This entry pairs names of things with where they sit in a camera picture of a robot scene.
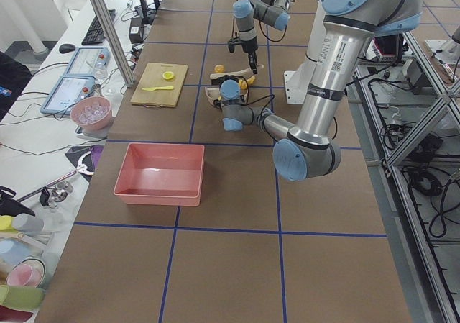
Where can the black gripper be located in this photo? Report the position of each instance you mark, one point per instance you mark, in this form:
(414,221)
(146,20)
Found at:
(217,103)
(251,45)

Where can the beige plastic dustpan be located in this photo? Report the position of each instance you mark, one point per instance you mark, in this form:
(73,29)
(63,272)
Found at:
(214,97)

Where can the beige hand brush black bristles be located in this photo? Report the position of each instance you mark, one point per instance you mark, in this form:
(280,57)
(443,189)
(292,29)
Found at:
(216,78)

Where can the tan toy ginger root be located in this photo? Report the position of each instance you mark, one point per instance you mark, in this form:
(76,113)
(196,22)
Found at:
(245,83)

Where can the brown toy potato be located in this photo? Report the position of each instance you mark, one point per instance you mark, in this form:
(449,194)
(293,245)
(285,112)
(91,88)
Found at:
(219,68)

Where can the pink plastic bin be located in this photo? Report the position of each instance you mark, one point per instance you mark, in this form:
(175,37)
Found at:
(161,174)

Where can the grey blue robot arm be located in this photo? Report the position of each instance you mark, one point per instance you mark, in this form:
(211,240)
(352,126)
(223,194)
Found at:
(304,149)
(273,13)

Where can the yellow lemon slices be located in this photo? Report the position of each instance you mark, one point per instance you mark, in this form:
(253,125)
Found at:
(168,75)

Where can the wooden cutting board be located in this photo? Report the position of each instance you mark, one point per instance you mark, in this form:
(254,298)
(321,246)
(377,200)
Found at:
(152,76)

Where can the yellow plastic knife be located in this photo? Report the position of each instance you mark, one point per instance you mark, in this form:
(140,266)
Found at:
(158,88)

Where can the black power adapter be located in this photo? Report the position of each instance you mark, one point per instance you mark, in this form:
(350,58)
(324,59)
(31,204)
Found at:
(136,30)

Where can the pink bowl with clear pieces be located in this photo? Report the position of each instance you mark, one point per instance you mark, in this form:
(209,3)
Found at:
(92,113)

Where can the upper blue teach pendant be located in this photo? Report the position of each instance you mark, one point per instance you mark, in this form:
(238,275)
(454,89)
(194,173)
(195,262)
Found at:
(86,59)

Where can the blue teach pendant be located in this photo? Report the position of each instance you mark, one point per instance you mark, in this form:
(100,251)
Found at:
(86,59)
(67,92)

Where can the black keyboard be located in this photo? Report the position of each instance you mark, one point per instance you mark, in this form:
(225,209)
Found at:
(94,35)

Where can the lower blue teach pendant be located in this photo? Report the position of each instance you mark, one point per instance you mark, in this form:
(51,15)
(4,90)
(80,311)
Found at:
(67,92)

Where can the black computer mouse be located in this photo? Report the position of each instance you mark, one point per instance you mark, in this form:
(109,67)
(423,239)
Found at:
(66,48)

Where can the stacked pastel cups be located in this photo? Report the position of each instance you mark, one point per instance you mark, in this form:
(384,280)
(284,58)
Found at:
(25,271)

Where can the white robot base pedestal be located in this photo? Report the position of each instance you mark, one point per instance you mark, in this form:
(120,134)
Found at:
(296,82)

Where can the aluminium frame post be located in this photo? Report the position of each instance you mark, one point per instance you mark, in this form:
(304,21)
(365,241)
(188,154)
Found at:
(102,14)

